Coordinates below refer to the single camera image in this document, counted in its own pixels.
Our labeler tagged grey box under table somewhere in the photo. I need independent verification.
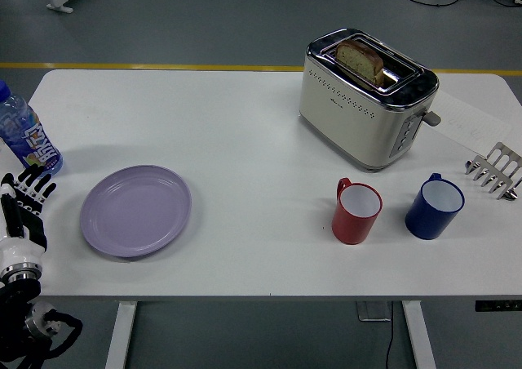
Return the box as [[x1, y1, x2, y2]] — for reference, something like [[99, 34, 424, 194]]
[[355, 301, 393, 323]]

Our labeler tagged cream and chrome toaster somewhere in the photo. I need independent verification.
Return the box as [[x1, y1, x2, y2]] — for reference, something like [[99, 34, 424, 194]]
[[298, 28, 442, 172]]

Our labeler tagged brown bread slice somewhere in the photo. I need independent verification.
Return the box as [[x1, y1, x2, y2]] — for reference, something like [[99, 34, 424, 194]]
[[334, 38, 385, 87]]

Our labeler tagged blue mug white inside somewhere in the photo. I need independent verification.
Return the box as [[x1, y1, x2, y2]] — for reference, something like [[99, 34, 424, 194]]
[[405, 172, 466, 241]]

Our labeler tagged red mug white inside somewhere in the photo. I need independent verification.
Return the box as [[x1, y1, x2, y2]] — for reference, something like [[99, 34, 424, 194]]
[[331, 176, 383, 246]]

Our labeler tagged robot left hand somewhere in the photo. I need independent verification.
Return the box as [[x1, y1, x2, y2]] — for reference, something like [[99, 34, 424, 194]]
[[0, 167, 58, 270]]

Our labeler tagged black table control panel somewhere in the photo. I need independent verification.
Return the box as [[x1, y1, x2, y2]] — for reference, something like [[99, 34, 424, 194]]
[[475, 300, 522, 312]]

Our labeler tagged white table leg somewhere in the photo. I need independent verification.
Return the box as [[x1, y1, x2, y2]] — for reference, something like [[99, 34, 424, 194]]
[[104, 301, 138, 369], [401, 301, 437, 369]]

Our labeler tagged lilac round plate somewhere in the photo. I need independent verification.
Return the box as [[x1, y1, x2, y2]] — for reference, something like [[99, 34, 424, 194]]
[[79, 164, 192, 259]]

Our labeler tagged blue-labelled drink bottle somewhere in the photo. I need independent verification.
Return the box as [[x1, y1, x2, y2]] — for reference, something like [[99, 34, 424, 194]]
[[0, 78, 64, 179]]

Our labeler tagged metal toast rack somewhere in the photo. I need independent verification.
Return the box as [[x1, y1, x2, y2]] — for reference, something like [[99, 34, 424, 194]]
[[464, 142, 522, 202]]

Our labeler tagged black cable under table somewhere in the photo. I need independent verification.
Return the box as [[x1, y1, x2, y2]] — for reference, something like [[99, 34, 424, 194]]
[[382, 322, 395, 369]]

